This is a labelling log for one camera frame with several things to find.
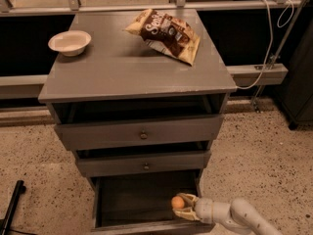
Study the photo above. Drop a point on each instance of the black pole on floor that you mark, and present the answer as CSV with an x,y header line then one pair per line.
x,y
5,224

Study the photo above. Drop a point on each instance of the grey middle drawer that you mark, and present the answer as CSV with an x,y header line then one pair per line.
x,y
134,164

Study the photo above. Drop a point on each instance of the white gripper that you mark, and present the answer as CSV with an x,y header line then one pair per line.
x,y
204,210

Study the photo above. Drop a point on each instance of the grey top drawer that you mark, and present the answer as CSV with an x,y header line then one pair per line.
x,y
129,133

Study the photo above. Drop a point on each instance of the brown chip bag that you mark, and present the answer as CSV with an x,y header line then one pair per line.
x,y
166,34

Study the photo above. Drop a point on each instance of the white bowl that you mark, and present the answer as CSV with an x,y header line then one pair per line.
x,y
70,43

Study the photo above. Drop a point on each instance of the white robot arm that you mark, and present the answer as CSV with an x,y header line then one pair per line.
x,y
239,217

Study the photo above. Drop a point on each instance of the dark cabinet at right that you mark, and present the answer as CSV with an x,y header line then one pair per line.
x,y
295,94

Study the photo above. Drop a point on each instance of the grey metal railing frame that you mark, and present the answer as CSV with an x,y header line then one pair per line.
x,y
26,22

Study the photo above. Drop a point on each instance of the grey wooden drawer cabinet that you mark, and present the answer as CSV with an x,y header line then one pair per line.
x,y
118,77

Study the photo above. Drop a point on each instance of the orange fruit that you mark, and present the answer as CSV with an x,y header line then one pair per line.
x,y
177,202

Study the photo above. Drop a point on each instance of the grey open bottom drawer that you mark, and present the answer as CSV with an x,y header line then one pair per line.
x,y
140,204

